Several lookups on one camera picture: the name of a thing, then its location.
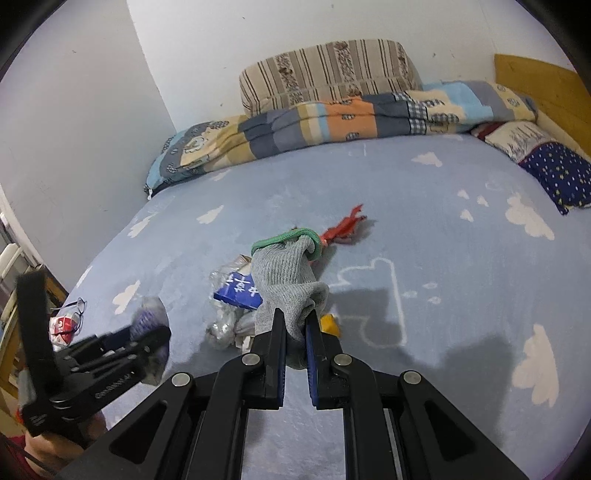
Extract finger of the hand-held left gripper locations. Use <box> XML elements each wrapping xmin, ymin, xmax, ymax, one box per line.
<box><xmin>53</xmin><ymin>329</ymin><xmax>134</xmax><ymax>367</ymax></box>
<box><xmin>99</xmin><ymin>325</ymin><xmax>172</xmax><ymax>372</ymax></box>

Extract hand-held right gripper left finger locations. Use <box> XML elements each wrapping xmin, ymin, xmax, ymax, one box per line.
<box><xmin>58</xmin><ymin>308</ymin><xmax>288</xmax><ymax>480</ymax></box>

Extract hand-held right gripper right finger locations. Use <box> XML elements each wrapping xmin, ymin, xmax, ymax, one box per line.
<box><xmin>305</xmin><ymin>311</ymin><xmax>532</xmax><ymax>480</ymax></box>

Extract grey knit glove green cuff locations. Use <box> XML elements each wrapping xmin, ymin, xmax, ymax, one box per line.
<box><xmin>250</xmin><ymin>227</ymin><xmax>331</xmax><ymax>370</ymax></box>

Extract person's left forearm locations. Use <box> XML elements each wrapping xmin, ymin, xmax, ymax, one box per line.
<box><xmin>24</xmin><ymin>411</ymin><xmax>107</xmax><ymax>477</ymax></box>

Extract red and white cigarette pack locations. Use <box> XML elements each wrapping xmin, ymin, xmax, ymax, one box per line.
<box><xmin>48</xmin><ymin>314</ymin><xmax>80</xmax><ymax>348</ymax></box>

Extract eyeglasses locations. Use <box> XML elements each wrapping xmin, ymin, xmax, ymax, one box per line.
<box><xmin>48</xmin><ymin>298</ymin><xmax>88</xmax><ymax>334</ymax></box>

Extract wooden bedside furniture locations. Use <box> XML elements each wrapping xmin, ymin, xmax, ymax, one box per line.
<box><xmin>0</xmin><ymin>208</ymin><xmax>70</xmax><ymax>398</ymax></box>

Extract crumpled clear plastic wrapper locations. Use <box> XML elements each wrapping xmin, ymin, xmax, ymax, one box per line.
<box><xmin>207</xmin><ymin>255</ymin><xmax>260</xmax><ymax>352</ymax></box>

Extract blue printed card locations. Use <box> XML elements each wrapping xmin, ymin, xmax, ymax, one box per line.
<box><xmin>213</xmin><ymin>272</ymin><xmax>264</xmax><ymax>311</ymax></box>

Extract red torn wrapper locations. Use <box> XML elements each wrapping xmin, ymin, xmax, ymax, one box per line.
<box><xmin>321</xmin><ymin>203</ymin><xmax>369</xmax><ymax>247</ymax></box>

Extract blue cloud-print bed sheet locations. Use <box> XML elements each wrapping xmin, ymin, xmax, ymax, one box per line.
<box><xmin>60</xmin><ymin>134</ymin><xmax>591</xmax><ymax>480</ymax></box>

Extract patchwork folded quilt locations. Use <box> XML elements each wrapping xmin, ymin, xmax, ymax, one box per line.
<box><xmin>144</xmin><ymin>80</ymin><xmax>539</xmax><ymax>199</ymax></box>

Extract striped beige cushion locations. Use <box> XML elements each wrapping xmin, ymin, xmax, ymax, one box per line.
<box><xmin>239</xmin><ymin>40</ymin><xmax>423</xmax><ymax>117</ymax></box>

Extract white printed pillow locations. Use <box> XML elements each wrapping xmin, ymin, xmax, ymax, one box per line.
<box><xmin>471</xmin><ymin>121</ymin><xmax>557</xmax><ymax>162</ymax></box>

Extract navy star-print pillow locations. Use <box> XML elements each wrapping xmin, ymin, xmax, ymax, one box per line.
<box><xmin>518</xmin><ymin>142</ymin><xmax>591</xmax><ymax>215</ymax></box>

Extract wooden headboard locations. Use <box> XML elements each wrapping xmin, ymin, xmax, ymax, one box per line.
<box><xmin>494</xmin><ymin>54</ymin><xmax>591</xmax><ymax>162</ymax></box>

